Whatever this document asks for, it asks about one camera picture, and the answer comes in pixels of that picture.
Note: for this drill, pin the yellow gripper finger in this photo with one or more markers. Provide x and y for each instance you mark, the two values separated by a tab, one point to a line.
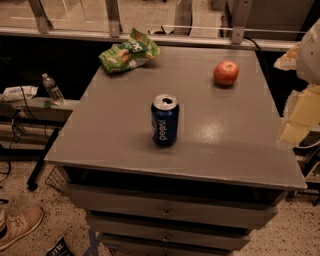
301	114
288	60

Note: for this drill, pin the red apple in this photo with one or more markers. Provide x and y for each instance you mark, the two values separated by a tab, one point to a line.
226	73

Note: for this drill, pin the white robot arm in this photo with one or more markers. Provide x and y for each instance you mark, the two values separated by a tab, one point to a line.
308	58

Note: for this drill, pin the blue pepsi can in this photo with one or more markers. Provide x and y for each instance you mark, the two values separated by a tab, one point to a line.
165	115

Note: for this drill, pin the grey drawer cabinet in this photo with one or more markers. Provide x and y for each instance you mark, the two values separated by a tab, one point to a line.
202	196

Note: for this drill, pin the green chip bag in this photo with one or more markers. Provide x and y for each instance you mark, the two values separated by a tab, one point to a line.
128	55

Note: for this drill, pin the clear plastic water bottle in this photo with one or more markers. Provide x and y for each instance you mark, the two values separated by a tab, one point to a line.
52	89

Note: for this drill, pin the black snack bag on floor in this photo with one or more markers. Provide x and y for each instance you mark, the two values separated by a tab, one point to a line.
60	249

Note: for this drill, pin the tan sneaker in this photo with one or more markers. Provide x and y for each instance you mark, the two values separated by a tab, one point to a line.
13	228

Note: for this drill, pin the black wire basket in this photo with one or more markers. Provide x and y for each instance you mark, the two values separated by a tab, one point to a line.
55	180

